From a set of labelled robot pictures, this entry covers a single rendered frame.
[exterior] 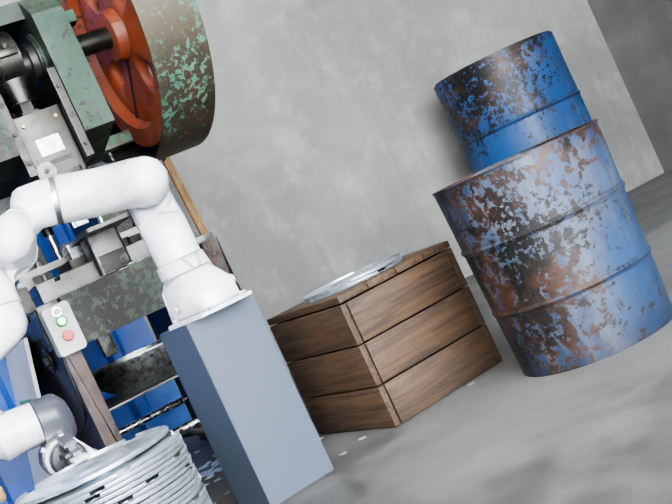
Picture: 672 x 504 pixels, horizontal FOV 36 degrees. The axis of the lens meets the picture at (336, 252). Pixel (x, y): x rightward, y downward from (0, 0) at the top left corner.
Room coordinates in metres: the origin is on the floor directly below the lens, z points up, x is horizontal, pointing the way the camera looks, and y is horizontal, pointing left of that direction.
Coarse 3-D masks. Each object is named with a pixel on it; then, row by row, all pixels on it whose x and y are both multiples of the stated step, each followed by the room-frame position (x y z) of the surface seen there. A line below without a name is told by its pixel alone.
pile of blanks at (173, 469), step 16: (176, 448) 1.74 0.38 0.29; (144, 464) 1.67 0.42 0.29; (160, 464) 1.69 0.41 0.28; (176, 464) 1.72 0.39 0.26; (192, 464) 1.78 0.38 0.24; (128, 480) 1.65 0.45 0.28; (144, 480) 1.66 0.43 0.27; (160, 480) 1.68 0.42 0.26; (176, 480) 1.70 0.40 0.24; (192, 480) 1.74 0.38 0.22; (80, 496) 1.67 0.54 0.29; (96, 496) 1.66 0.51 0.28; (112, 496) 1.64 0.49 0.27; (128, 496) 1.69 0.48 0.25; (144, 496) 1.66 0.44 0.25; (160, 496) 1.67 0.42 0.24; (176, 496) 1.69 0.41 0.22; (192, 496) 1.72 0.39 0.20; (208, 496) 1.79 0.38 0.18
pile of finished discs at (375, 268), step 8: (392, 256) 2.84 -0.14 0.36; (400, 256) 2.73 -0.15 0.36; (376, 264) 2.86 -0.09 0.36; (384, 264) 2.66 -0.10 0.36; (392, 264) 2.67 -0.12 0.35; (352, 272) 2.92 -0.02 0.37; (360, 272) 2.73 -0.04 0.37; (368, 272) 2.63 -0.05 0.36; (376, 272) 2.64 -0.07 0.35; (336, 280) 2.91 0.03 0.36; (344, 280) 2.72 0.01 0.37; (352, 280) 2.63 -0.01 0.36; (360, 280) 2.63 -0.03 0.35; (320, 288) 2.88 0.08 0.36; (328, 288) 2.79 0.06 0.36; (336, 288) 2.64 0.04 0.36; (344, 288) 2.63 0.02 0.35; (312, 296) 2.69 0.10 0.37; (320, 296) 2.66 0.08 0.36
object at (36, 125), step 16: (32, 112) 3.07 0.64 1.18; (48, 112) 3.04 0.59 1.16; (32, 128) 3.01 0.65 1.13; (48, 128) 3.03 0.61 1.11; (64, 128) 3.05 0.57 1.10; (32, 144) 3.01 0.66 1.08; (48, 144) 3.02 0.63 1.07; (64, 144) 3.04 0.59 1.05; (32, 160) 3.00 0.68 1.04; (48, 160) 3.02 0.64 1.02; (64, 160) 3.03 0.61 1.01; (80, 160) 3.05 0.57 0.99; (48, 176) 2.99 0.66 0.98
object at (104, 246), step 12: (120, 216) 2.85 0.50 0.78; (96, 228) 2.82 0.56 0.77; (108, 228) 2.95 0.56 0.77; (84, 240) 2.93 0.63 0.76; (96, 240) 2.93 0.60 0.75; (108, 240) 2.95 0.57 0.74; (120, 240) 2.96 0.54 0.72; (84, 252) 2.98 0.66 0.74; (96, 252) 2.92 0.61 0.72; (108, 252) 2.94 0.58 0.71; (120, 252) 2.95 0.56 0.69; (96, 264) 2.93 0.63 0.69; (108, 264) 2.93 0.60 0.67; (120, 264) 2.95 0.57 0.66
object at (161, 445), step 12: (168, 432) 1.86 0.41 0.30; (156, 444) 1.81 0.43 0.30; (168, 444) 1.72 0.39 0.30; (144, 456) 1.73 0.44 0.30; (120, 468) 1.72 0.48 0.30; (132, 468) 1.66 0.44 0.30; (96, 480) 1.71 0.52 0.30; (108, 480) 1.64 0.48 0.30; (72, 492) 1.70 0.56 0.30; (84, 492) 1.63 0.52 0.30
